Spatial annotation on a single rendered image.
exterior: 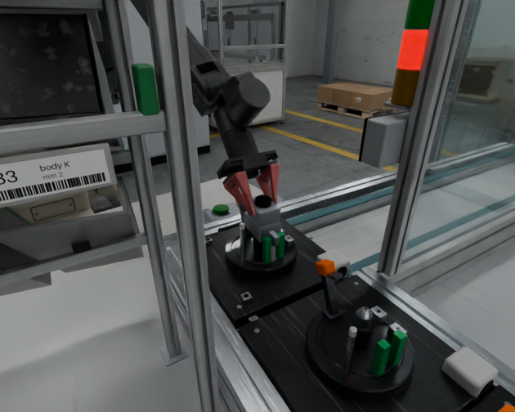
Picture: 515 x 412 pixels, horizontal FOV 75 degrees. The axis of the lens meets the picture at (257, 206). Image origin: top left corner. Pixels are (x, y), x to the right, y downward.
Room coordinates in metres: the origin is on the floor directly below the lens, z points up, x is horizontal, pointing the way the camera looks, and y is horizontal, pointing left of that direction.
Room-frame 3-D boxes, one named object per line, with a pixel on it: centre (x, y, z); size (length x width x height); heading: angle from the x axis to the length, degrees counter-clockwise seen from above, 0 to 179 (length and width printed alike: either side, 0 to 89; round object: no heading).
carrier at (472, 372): (0.31, -0.14, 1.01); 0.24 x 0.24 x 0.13; 31
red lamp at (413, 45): (0.53, -0.23, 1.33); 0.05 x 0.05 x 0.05
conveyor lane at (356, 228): (0.66, -0.28, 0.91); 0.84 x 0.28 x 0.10; 121
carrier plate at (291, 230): (0.53, -0.01, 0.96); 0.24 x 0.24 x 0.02; 31
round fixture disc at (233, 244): (0.53, -0.01, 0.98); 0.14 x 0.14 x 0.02
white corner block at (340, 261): (0.50, -0.14, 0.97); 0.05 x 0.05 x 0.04; 31
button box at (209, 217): (0.76, 0.03, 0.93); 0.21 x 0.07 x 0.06; 121
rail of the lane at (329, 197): (0.80, -0.17, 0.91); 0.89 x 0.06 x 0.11; 121
